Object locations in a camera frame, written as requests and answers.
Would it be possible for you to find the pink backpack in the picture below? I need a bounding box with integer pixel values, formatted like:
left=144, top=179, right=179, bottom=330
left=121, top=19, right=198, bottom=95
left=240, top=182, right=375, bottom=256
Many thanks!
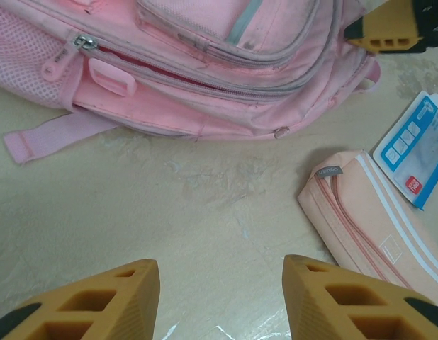
left=0, top=0, right=382, bottom=167

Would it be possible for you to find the pink pencil case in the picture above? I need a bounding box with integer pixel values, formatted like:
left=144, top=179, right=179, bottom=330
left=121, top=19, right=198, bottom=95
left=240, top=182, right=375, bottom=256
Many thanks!
left=297, top=150, right=438, bottom=309

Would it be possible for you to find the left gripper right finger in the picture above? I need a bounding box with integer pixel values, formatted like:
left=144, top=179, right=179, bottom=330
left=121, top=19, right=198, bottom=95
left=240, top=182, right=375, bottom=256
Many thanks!
left=282, top=254, right=438, bottom=340

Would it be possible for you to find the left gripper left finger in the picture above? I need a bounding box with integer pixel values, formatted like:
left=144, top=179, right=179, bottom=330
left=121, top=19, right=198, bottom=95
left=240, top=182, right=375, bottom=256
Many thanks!
left=0, top=258, right=161, bottom=340

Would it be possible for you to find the blue white card package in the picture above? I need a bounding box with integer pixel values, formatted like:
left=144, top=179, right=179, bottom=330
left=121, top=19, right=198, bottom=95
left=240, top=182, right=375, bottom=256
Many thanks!
left=373, top=91, right=438, bottom=210

